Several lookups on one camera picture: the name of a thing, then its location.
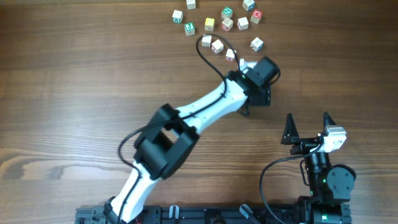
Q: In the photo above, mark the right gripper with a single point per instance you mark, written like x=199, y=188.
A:
x=310, y=144

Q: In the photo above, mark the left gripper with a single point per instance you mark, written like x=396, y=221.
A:
x=259, y=99

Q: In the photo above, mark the red sided wooden block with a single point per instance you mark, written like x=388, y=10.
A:
x=217, y=46

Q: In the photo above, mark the plain white wooden block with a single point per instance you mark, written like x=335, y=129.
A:
x=243, y=23

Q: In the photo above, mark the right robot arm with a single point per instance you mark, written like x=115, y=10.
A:
x=330, y=185

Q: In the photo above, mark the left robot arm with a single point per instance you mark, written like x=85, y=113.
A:
x=164, y=144

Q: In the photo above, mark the red A wooden block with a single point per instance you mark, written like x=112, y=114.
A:
x=230, y=55

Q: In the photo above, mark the blue sided wooden block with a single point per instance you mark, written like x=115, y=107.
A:
x=257, y=44

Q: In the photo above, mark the red pattern wooden block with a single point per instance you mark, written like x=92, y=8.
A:
x=227, y=24

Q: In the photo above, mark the yellow wooden block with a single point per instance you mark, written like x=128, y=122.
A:
x=209, y=24

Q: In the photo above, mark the red M wooden block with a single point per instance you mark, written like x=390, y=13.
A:
x=256, y=16

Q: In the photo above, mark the green N wooden block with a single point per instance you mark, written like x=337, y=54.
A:
x=227, y=12

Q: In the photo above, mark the green J wooden block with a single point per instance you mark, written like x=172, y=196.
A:
x=189, y=28

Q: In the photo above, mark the blue letter wooden block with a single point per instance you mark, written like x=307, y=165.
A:
x=248, y=5

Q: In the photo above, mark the teal A wooden block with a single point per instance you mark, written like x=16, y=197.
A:
x=177, y=16

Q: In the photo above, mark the top edge wooden block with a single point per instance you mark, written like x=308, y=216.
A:
x=191, y=4

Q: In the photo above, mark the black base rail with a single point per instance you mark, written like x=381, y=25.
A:
x=245, y=214

